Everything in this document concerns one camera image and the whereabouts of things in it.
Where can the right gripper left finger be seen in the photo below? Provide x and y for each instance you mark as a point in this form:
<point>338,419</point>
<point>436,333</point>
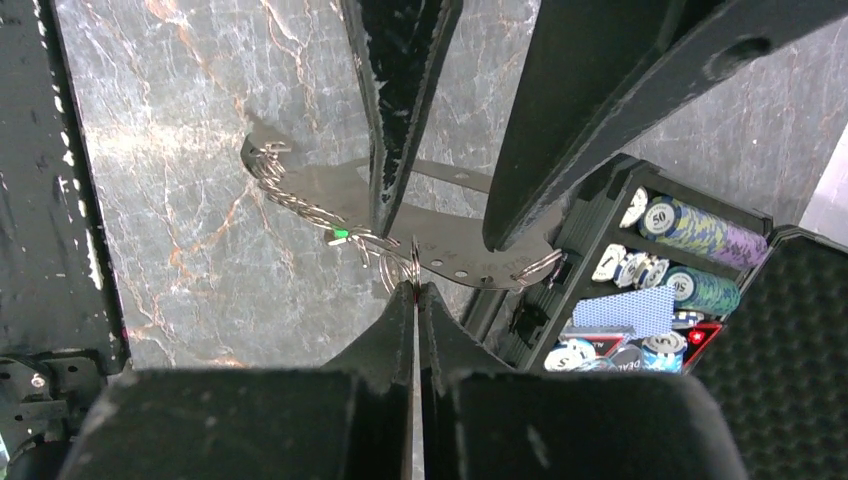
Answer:
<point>349,419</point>

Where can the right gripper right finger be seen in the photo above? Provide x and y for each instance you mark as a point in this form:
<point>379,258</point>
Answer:
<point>483,420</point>

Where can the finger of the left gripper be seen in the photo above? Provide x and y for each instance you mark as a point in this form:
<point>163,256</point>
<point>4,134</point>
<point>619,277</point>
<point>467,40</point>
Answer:
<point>399,49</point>
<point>598,74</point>

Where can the metal keyring with tags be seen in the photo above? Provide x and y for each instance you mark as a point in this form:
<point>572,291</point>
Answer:
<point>335,199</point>

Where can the clear dealer button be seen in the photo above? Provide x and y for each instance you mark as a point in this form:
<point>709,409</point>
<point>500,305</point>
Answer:
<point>628,358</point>

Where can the light blue chip stack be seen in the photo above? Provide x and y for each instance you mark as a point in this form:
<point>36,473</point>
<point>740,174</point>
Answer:
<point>664,353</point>

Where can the blue playing card deck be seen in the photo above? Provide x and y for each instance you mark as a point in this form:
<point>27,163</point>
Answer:
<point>642,313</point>

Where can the black poker chip case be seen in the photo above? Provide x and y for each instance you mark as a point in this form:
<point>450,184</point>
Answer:
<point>762,307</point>

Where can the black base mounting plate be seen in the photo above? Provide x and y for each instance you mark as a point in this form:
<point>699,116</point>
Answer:
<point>62,329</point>

